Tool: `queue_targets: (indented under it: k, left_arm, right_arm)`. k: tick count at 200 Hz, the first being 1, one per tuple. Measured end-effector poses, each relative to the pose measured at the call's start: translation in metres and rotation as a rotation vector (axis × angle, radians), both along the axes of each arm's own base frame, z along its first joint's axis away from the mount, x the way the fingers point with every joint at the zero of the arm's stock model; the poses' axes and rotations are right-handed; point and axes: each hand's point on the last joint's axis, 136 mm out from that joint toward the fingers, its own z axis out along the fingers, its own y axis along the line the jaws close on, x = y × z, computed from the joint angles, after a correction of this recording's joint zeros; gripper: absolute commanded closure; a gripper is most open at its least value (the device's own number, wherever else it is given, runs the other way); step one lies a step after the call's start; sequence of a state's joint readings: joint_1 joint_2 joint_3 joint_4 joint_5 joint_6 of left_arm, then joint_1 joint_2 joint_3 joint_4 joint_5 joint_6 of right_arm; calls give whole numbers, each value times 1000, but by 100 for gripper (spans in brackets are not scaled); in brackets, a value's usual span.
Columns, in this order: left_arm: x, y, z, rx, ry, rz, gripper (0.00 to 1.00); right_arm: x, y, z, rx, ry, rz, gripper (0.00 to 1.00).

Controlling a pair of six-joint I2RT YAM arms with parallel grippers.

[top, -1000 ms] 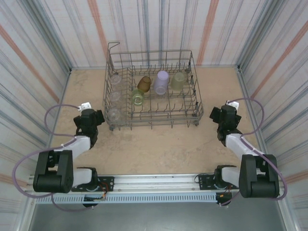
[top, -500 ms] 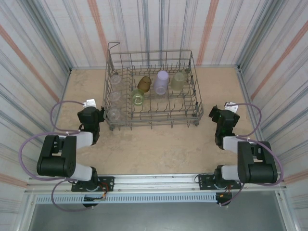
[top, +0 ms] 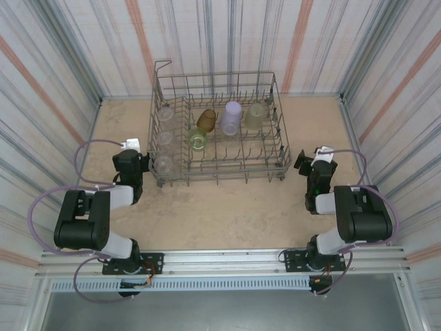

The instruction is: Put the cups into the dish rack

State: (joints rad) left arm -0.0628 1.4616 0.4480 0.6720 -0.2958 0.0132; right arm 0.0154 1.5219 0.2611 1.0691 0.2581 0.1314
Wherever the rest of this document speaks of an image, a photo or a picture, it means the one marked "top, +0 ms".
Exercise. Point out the grey metal panel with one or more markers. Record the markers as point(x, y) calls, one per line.
point(220, 310)

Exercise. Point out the amber textured glass cup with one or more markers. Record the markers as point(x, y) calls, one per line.
point(206, 119)

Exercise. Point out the aluminium back rail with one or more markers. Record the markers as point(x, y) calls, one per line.
point(317, 94)

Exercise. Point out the lavender plastic tumbler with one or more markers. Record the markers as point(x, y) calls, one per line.
point(231, 117)

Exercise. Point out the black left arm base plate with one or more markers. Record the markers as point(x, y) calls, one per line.
point(156, 257)

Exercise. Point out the clear plastic cup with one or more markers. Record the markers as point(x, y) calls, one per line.
point(166, 114)
point(163, 163)
point(165, 138)

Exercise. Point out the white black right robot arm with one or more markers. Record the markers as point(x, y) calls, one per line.
point(365, 220)

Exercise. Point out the green translucent cup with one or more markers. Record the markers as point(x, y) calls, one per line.
point(198, 139)

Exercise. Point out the pale yellow textured cup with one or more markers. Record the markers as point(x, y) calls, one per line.
point(255, 117)

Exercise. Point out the aluminium side rail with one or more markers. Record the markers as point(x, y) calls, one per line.
point(348, 113)

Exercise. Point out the aluminium mounting rail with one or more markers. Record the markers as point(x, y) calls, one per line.
point(220, 257)

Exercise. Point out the black round foot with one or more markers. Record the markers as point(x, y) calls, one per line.
point(129, 294)
point(322, 288)

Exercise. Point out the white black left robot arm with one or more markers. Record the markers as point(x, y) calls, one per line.
point(82, 224)

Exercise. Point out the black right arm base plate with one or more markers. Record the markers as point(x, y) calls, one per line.
point(293, 258)

